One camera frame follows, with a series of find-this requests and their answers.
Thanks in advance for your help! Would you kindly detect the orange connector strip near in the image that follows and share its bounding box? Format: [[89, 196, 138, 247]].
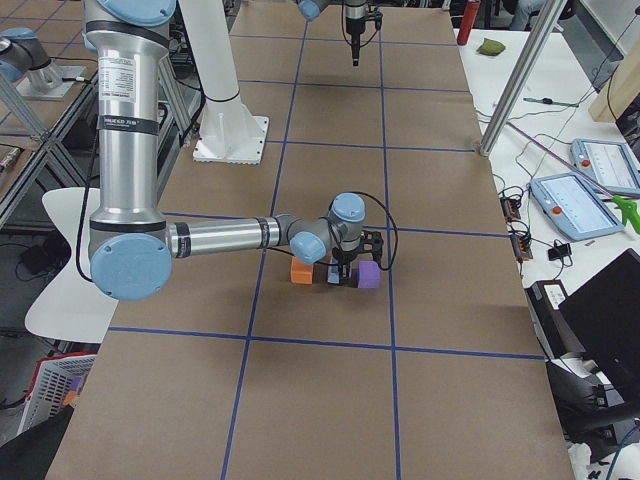
[[510, 233, 533, 263]]

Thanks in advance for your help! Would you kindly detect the far teach pendant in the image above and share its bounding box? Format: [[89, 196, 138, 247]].
[[570, 139, 639, 195]]

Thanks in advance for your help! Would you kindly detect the orange foam block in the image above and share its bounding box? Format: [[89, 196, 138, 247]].
[[290, 257, 314, 285]]

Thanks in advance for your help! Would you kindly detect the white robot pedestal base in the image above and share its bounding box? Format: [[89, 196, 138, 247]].
[[179, 0, 269, 165]]

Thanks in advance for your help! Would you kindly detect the aluminium frame post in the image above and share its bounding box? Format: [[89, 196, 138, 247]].
[[478, 0, 566, 157]]

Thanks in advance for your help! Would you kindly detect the white perforated basket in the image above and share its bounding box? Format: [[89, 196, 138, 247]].
[[17, 352, 96, 435]]

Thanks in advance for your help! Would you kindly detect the teach pendant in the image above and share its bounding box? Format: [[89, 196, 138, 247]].
[[530, 173, 624, 241], [570, 139, 639, 195]]

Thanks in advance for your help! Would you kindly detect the green bean bag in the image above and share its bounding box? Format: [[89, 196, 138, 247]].
[[476, 38, 506, 57]]

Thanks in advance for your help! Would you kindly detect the purple foam block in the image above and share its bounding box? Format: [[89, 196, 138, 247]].
[[356, 260, 382, 289]]

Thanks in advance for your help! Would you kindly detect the red bottle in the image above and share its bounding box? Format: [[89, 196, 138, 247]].
[[456, 0, 480, 46]]

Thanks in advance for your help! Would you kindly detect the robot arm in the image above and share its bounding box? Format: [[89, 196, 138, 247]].
[[297, 0, 370, 67], [84, 1, 383, 301]]

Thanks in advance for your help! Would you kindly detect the orange connector strip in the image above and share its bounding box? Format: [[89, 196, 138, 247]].
[[499, 197, 521, 222], [510, 233, 533, 263]]

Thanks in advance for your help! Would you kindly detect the black box device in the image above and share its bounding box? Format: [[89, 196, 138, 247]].
[[525, 280, 586, 359]]

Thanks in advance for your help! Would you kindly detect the near teach pendant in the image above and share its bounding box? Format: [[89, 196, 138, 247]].
[[530, 173, 624, 241]]

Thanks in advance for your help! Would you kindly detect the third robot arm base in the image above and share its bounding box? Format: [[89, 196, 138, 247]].
[[1, 27, 87, 101]]

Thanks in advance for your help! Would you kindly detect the light blue foam block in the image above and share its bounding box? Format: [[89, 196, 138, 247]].
[[327, 265, 341, 285]]

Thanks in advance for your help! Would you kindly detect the black laptop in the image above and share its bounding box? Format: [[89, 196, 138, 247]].
[[559, 248, 639, 401]]

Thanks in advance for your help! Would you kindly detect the white chair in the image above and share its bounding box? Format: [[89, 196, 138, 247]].
[[25, 187, 118, 344]]

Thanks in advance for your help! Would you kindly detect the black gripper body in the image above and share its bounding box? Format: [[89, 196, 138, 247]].
[[350, 43, 360, 61], [331, 230, 383, 273]]

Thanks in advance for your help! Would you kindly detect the orange connector strip far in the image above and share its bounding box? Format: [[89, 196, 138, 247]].
[[499, 197, 521, 222]]

